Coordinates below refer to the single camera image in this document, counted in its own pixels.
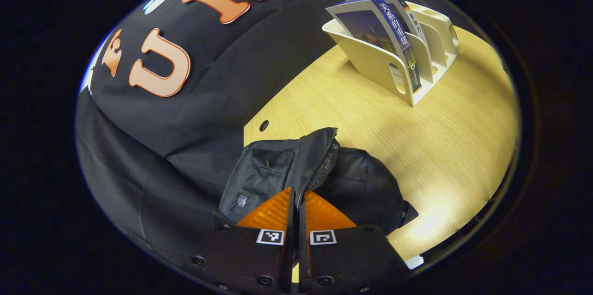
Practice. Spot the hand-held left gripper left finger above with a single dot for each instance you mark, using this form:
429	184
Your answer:
259	258

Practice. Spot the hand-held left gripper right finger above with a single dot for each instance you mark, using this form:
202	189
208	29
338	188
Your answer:
343	258

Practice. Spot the black schoolbag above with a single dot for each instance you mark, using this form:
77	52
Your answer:
264	174

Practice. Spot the white bookshelf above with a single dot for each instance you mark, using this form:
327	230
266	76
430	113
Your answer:
370	61

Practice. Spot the blue cover book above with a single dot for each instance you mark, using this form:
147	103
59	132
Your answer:
366	26

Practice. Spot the grey portrait cover book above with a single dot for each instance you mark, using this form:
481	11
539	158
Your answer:
417	26

